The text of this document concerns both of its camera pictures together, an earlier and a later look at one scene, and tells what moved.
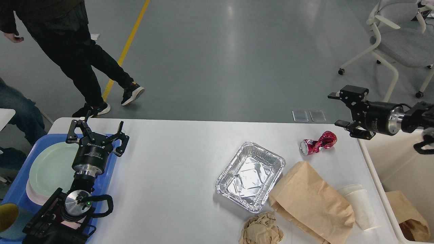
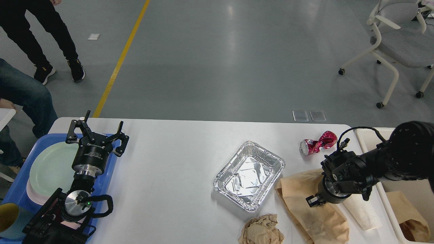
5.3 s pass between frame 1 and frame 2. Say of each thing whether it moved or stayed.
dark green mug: stayed
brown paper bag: moved
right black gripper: moved
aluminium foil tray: stayed
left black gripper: stayed
